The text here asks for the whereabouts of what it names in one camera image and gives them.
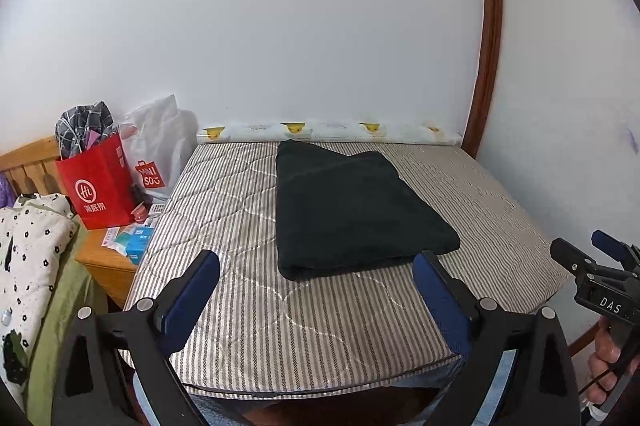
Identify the black sweater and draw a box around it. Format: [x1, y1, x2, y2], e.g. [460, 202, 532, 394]
[276, 141, 461, 282]

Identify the right hand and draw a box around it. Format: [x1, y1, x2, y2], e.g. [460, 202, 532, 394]
[587, 325, 620, 404]

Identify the green bed sheet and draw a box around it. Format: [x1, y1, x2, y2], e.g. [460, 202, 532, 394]
[24, 225, 107, 425]

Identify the wooden nightstand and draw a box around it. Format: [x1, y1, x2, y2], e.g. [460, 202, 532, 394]
[76, 229, 137, 309]

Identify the blue tissue box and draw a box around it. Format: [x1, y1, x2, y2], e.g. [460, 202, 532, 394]
[126, 227, 154, 265]

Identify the white dotted blanket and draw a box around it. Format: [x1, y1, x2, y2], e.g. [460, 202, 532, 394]
[1, 193, 78, 404]

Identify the striped quilted mattress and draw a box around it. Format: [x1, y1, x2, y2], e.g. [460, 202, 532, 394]
[128, 141, 567, 400]

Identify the red paper shopping bag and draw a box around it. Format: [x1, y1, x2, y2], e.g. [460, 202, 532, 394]
[55, 133, 136, 230]

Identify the purple plush item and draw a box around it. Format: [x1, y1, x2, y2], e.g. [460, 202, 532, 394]
[0, 173, 15, 208]

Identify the wooden headboard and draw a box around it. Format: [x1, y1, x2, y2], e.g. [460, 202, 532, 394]
[0, 137, 66, 196]

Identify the grey plaid shirt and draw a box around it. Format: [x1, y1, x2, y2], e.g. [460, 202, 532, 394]
[54, 100, 117, 159]

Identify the white Miniso plastic bag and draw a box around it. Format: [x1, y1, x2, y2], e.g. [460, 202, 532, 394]
[119, 94, 198, 201]

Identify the duck pattern bumper pad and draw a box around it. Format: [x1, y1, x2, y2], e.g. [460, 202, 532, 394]
[196, 120, 462, 146]

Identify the black cable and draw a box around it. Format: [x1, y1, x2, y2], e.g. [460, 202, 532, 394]
[577, 367, 614, 412]

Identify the brown wooden door frame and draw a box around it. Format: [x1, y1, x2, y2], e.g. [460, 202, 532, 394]
[462, 0, 503, 157]

